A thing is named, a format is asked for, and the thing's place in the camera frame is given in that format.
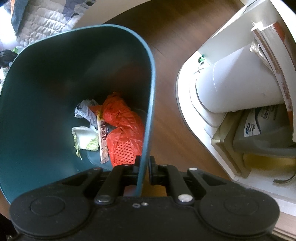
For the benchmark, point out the small green clip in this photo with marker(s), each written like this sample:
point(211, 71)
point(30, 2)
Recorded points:
point(201, 58)

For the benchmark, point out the teal plastic trash bin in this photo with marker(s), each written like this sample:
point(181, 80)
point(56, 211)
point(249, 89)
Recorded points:
point(46, 92)

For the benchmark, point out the crumpled white paper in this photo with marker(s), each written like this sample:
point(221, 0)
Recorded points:
point(83, 110)

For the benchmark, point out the white stick sachet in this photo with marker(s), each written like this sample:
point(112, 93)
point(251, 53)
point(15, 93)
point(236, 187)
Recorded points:
point(102, 136)

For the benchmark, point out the red mesh fruit net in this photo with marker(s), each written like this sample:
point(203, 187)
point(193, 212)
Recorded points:
point(124, 150)

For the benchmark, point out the grey plastic jug with label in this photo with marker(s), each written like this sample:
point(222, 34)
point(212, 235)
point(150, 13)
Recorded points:
point(259, 136)

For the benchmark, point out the quilted floral blanket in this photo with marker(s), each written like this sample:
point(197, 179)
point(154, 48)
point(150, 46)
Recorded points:
point(50, 20)

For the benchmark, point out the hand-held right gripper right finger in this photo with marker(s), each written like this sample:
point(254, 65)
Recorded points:
point(171, 179)

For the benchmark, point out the beige plastic tray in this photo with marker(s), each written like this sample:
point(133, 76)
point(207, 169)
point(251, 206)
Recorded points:
point(229, 148)

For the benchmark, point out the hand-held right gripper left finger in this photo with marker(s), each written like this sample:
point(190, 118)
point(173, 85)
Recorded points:
point(120, 176)

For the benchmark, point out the white plastic container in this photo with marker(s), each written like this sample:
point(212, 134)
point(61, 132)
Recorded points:
point(235, 81)

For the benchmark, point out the black rounded object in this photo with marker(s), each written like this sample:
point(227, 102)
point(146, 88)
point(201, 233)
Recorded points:
point(5, 58)

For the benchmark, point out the red plastic bag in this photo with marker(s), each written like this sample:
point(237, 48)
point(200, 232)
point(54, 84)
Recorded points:
point(120, 113)

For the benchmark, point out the white rounded shelf unit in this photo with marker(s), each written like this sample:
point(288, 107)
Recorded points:
point(185, 97)

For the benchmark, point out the napa cabbage leaf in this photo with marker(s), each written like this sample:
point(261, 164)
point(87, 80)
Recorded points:
point(85, 138)

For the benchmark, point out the beige bed frame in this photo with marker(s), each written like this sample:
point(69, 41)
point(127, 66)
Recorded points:
point(111, 11)

